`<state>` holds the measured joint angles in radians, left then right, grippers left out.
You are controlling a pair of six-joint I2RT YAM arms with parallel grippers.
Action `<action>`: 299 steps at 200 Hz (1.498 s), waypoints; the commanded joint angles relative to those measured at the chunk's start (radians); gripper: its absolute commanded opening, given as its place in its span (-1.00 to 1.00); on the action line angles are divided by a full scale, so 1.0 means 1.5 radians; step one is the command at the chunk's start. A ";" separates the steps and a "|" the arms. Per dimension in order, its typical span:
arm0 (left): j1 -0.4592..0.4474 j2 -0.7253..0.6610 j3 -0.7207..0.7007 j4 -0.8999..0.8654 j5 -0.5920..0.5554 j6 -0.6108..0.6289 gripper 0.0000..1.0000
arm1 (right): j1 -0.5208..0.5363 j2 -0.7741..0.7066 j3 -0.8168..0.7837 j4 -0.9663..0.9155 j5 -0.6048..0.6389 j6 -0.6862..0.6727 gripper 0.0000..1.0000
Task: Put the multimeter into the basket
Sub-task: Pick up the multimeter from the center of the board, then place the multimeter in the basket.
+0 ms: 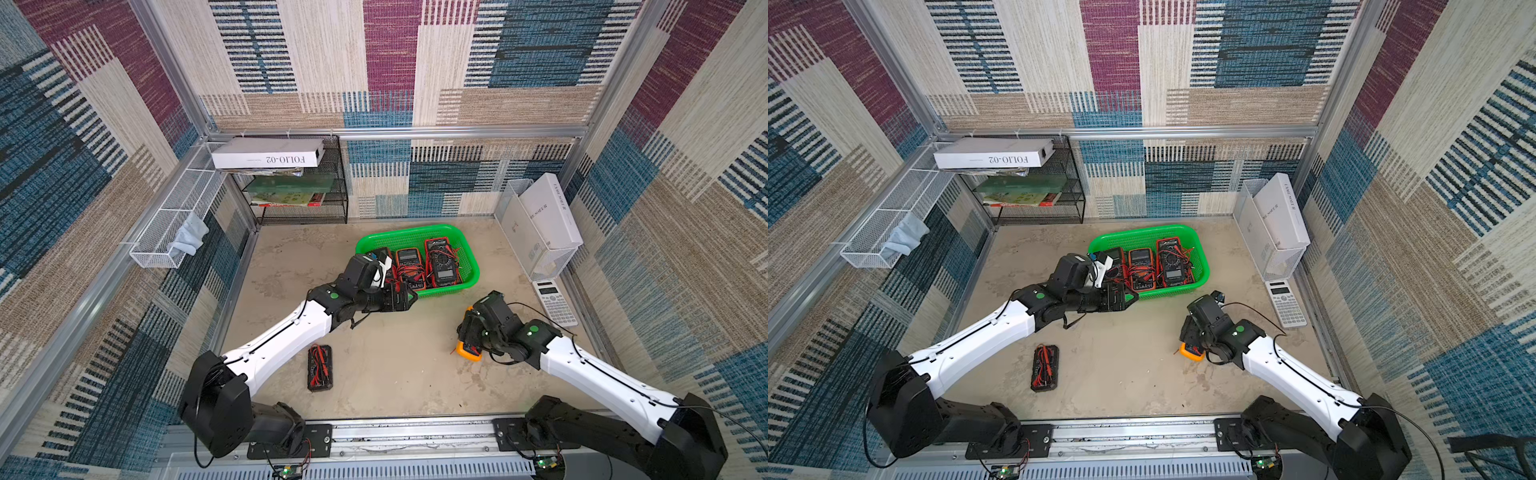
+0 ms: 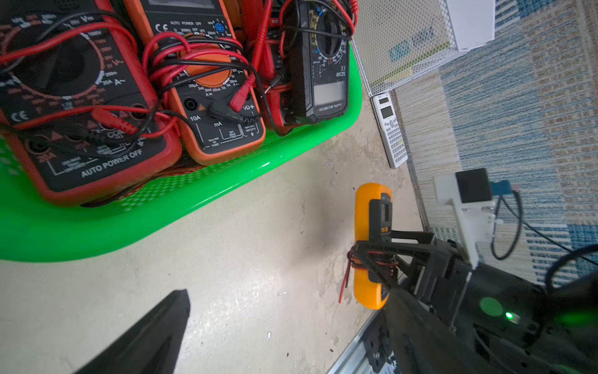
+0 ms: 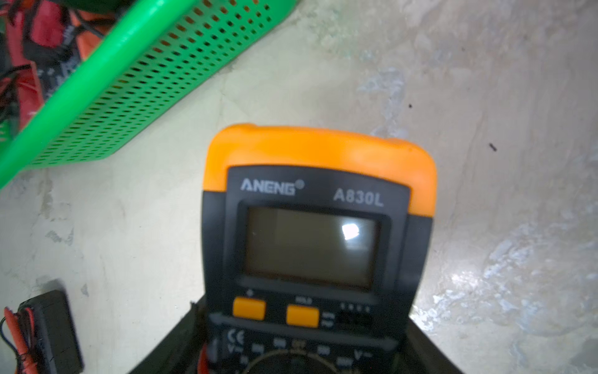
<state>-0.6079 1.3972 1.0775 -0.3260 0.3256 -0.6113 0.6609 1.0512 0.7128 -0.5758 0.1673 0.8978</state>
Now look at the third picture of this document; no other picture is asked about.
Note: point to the red Aneng multimeter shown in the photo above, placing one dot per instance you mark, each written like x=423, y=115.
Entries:
x=32, y=36

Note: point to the green plastic basket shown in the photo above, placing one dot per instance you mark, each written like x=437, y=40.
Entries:
x=158, y=52

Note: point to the black pocket multimeter with leads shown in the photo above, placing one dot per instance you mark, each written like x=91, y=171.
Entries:
x=42, y=335

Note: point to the orange Victor multimeter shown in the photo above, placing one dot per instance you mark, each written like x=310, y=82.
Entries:
x=91, y=28

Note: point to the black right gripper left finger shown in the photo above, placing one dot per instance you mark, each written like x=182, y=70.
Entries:
x=179, y=351

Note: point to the yellow clamp meter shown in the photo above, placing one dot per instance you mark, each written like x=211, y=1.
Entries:
x=314, y=242

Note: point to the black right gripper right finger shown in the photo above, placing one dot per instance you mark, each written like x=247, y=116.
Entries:
x=422, y=355

